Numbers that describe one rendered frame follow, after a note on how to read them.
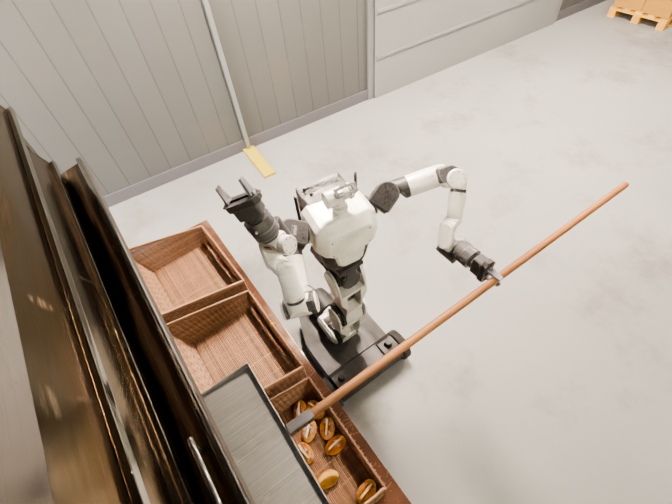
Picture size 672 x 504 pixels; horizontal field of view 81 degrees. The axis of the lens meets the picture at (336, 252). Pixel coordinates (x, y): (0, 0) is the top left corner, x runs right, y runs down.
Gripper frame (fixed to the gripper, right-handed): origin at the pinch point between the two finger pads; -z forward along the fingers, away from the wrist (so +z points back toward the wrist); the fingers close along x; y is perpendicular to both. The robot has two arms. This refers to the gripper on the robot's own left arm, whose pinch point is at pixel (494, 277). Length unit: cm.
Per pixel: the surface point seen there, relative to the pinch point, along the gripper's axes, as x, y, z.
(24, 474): -75, 123, -8
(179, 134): 79, 44, 305
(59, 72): 1, 105, 308
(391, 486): 61, 70, -26
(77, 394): -57, 123, 11
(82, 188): -21, 116, 129
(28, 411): -71, 124, 3
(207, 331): 59, 104, 86
